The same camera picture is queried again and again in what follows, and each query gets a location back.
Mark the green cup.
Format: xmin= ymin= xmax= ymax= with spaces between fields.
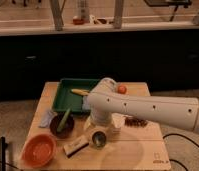
xmin=92 ymin=131 xmax=107 ymax=148

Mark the green cucumber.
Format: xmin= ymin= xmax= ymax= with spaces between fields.
xmin=57 ymin=108 xmax=71 ymax=133

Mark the dark brown bowl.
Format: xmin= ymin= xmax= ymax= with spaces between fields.
xmin=50 ymin=115 xmax=74 ymax=139

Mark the black stand post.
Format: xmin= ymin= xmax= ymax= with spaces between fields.
xmin=0 ymin=137 xmax=6 ymax=171

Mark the green tray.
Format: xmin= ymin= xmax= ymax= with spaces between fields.
xmin=52 ymin=78 xmax=99 ymax=114

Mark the yellow corn cob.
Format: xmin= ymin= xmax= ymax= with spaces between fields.
xmin=71 ymin=89 xmax=89 ymax=96

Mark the orange ball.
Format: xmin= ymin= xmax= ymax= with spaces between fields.
xmin=117 ymin=85 xmax=127 ymax=94

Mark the black cable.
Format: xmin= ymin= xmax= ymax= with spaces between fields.
xmin=162 ymin=132 xmax=199 ymax=171

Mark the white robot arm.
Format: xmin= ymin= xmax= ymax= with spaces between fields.
xmin=87 ymin=78 xmax=199 ymax=134

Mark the pale blue sponge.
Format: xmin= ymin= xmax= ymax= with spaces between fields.
xmin=82 ymin=99 xmax=90 ymax=111

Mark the brown pinecone cluster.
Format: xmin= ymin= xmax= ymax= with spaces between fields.
xmin=125 ymin=116 xmax=148 ymax=127

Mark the wooden block brush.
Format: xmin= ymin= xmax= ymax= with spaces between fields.
xmin=63 ymin=135 xmax=89 ymax=157

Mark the grey cloth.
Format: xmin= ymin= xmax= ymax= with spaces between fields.
xmin=39 ymin=110 xmax=54 ymax=128

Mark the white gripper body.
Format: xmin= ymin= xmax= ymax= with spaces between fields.
xmin=83 ymin=116 xmax=124 ymax=135

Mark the orange bowl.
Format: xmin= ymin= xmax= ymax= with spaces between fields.
xmin=22 ymin=134 xmax=56 ymax=168

